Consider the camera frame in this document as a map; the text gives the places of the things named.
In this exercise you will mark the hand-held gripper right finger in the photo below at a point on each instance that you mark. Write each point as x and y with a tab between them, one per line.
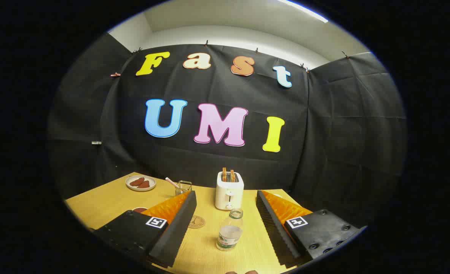
276	232

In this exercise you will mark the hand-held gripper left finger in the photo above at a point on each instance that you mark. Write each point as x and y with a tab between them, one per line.
175	232

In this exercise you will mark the round wooden coaster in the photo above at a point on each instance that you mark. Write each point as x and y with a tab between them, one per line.
198	222

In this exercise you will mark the clear plastic juice bottle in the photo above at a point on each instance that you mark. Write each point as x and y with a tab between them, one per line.
229	233

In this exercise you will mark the white toaster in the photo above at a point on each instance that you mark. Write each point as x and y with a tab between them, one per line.
228	192

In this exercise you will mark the white round plate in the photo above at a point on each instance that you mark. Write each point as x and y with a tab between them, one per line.
131	187

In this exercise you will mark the toast slice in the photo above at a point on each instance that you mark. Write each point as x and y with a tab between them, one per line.
224	174
232	175

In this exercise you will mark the wooden table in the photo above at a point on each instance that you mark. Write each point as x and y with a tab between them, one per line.
107	201

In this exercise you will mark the black backdrop cloth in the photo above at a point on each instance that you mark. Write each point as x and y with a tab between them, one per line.
324	152

